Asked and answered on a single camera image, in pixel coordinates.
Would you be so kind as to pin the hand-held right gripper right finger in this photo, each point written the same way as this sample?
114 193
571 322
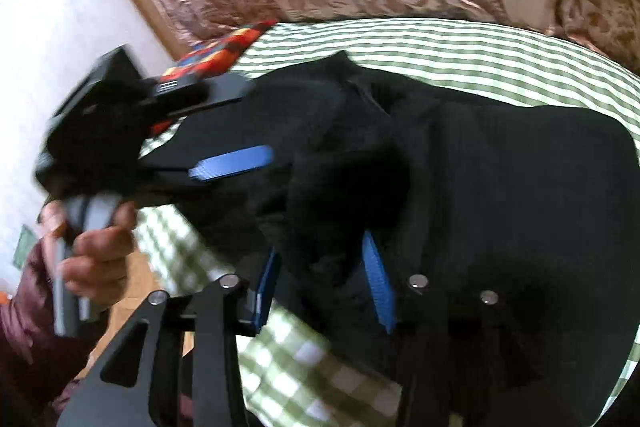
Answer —
380 282

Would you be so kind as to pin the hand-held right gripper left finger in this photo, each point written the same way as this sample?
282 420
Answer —
267 287

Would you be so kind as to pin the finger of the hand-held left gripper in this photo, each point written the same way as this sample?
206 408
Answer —
235 162
215 92

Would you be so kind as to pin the black pants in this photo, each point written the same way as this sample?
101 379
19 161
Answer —
475 182

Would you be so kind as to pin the person's left hand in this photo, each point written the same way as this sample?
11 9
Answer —
100 257

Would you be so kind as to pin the green checked bedsheet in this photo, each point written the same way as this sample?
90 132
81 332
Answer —
425 47

